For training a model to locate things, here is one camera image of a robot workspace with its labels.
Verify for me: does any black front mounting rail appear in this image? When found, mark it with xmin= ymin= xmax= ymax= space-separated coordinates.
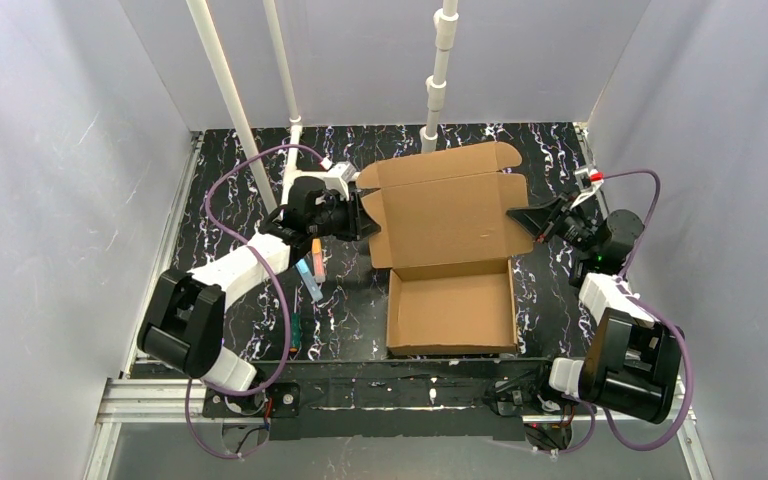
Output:
xmin=197 ymin=358 xmax=592 ymax=448

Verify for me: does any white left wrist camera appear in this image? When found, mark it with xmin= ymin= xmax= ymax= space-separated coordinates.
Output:
xmin=320 ymin=157 xmax=359 ymax=200

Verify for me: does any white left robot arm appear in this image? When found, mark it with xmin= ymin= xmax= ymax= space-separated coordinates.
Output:
xmin=136 ymin=173 xmax=380 ymax=396

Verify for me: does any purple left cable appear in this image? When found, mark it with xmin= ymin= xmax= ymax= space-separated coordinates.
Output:
xmin=184 ymin=144 xmax=329 ymax=461

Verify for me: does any light blue marker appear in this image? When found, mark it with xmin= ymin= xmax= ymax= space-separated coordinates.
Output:
xmin=295 ymin=259 xmax=323 ymax=303

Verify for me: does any orange pink marker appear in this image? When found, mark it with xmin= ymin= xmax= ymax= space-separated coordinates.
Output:
xmin=311 ymin=238 xmax=327 ymax=284

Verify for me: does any white PVC pipe frame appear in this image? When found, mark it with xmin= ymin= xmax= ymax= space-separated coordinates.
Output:
xmin=185 ymin=0 xmax=462 ymax=213

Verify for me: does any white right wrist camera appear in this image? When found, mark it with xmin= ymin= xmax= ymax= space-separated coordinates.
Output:
xmin=571 ymin=167 xmax=605 ymax=209

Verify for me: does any brown cardboard box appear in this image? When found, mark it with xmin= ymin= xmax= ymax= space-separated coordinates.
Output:
xmin=357 ymin=142 xmax=534 ymax=356

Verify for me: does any green handled screwdriver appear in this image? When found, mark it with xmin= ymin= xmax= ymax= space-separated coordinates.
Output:
xmin=289 ymin=313 xmax=302 ymax=353

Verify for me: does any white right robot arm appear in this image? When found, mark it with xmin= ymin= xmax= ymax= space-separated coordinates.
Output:
xmin=507 ymin=194 xmax=682 ymax=424

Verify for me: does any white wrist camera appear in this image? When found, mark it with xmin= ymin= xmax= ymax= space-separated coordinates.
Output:
xmin=320 ymin=157 xmax=359 ymax=200
xmin=571 ymin=167 xmax=605 ymax=209

